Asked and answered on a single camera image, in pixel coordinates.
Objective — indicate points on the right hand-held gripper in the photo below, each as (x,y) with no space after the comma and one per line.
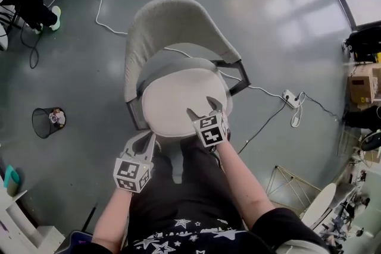
(212,129)

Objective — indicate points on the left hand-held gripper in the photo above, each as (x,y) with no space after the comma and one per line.
(132,172)

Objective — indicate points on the round beige cushion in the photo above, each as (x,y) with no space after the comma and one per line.
(175,98)

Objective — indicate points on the beige upholstered chair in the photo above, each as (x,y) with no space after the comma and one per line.
(166,29)

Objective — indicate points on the person's right forearm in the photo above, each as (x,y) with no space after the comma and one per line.
(244,181)

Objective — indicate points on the person's left forearm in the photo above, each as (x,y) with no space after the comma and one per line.
(109,223)

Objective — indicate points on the person's black trousers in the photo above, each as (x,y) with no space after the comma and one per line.
(193,181)

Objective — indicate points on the white power strip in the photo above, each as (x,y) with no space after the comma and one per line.
(290,97)

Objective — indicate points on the white charger adapter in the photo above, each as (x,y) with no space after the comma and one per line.
(295,121)

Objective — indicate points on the black mesh waste bin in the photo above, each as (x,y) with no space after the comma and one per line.
(44,125)

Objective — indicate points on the black star print shirt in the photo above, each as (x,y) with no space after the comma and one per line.
(208,235)

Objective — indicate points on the teal cup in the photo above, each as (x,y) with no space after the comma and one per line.
(11,181)

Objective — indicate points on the white shelf unit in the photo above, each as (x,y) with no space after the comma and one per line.
(21,223)

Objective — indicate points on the cardboard box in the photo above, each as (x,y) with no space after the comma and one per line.
(361,83)

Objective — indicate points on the black bag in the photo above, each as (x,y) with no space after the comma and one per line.
(365,45)

